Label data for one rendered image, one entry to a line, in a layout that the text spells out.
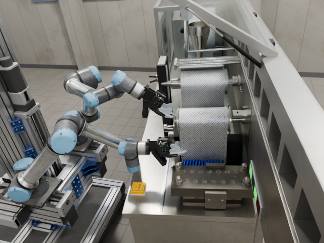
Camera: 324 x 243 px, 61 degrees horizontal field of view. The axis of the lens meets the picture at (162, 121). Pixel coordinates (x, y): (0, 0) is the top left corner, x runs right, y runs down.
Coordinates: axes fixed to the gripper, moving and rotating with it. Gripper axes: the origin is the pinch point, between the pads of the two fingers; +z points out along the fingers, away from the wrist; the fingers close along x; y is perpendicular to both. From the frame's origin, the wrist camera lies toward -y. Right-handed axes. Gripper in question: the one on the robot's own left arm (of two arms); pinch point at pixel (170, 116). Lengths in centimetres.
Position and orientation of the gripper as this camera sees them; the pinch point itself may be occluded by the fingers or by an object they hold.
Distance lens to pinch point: 143.5
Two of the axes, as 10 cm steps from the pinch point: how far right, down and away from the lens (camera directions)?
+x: 1.1, -5.7, 8.2
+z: 8.2, 5.2, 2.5
